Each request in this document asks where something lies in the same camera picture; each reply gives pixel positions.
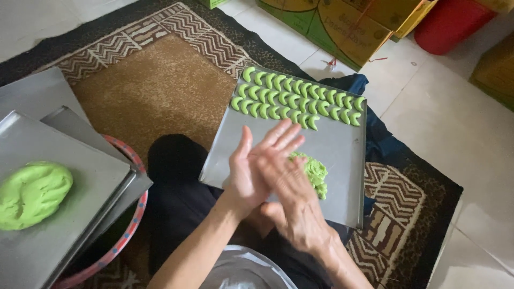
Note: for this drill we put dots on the person's left hand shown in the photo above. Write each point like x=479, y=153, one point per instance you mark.
x=240, y=180

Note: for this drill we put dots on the person's right hand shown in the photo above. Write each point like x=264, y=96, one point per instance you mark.
x=297, y=204

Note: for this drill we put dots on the small green dough lump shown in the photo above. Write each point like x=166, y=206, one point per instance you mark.
x=315, y=172

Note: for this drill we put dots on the metal baking tray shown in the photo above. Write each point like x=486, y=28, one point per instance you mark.
x=80, y=224
x=36, y=92
x=341, y=160
x=100, y=140

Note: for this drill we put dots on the metal bowl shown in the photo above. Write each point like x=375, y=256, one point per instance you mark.
x=245, y=269

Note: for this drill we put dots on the rows of green crescent cookies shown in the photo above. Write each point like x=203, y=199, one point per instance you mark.
x=297, y=100

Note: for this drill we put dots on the red-rimmed plastic basin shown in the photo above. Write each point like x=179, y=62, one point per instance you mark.
x=134, y=224

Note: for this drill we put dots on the brown patterned rug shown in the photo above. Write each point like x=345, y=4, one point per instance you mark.
x=152, y=92

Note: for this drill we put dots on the green and yellow cardboard box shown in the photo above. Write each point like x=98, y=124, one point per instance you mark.
x=341, y=28
x=496, y=76

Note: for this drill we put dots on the large green dough lump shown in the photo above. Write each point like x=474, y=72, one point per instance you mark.
x=32, y=194

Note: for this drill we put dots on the red plastic stool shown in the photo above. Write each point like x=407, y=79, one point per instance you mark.
x=449, y=24

